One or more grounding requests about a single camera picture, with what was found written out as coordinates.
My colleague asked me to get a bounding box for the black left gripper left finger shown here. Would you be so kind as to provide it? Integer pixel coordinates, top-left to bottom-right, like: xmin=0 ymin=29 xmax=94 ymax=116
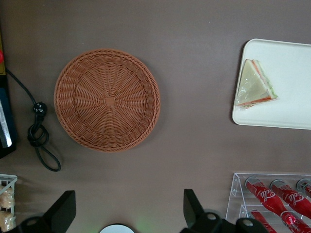
xmin=42 ymin=190 xmax=77 ymax=233

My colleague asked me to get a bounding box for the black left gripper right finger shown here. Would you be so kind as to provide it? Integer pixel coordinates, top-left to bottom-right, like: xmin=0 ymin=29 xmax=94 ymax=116
xmin=183 ymin=188 xmax=223 ymax=230

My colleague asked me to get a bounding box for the triangular sandwich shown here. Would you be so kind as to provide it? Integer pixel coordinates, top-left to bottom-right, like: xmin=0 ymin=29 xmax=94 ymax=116
xmin=234 ymin=58 xmax=279 ymax=111

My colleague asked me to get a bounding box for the round brown wicker basket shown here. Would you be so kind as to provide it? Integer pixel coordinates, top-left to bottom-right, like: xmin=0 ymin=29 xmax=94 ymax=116
xmin=53 ymin=48 xmax=161 ymax=153

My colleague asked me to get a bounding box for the cream rectangular tray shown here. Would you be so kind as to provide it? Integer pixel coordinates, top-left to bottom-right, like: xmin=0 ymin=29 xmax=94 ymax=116
xmin=231 ymin=38 xmax=311 ymax=130

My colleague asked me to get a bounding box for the clear acrylic bottle rack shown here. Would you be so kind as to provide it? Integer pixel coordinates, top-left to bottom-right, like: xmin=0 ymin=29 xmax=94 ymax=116
xmin=225 ymin=172 xmax=311 ymax=233

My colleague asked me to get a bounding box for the clear bag of fried snacks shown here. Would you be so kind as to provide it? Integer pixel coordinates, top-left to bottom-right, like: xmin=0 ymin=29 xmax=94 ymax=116
xmin=0 ymin=186 xmax=16 ymax=210
xmin=0 ymin=209 xmax=17 ymax=232

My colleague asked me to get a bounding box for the clear acrylic snack shelf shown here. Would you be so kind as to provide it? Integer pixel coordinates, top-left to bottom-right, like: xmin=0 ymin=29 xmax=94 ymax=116
xmin=0 ymin=173 xmax=18 ymax=233

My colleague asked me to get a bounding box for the red Coca-Cola bottle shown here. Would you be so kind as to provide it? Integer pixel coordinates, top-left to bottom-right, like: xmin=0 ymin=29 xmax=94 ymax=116
xmin=247 ymin=209 xmax=278 ymax=233
xmin=296 ymin=178 xmax=311 ymax=199
xmin=270 ymin=179 xmax=311 ymax=219
xmin=244 ymin=176 xmax=305 ymax=233

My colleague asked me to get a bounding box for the black machine with yellow panel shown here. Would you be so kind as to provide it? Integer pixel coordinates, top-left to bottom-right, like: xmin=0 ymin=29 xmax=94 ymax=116
xmin=0 ymin=23 xmax=18 ymax=160

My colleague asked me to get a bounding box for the black power cable with plug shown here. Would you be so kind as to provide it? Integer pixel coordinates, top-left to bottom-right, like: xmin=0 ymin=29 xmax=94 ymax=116
xmin=5 ymin=67 xmax=62 ymax=172

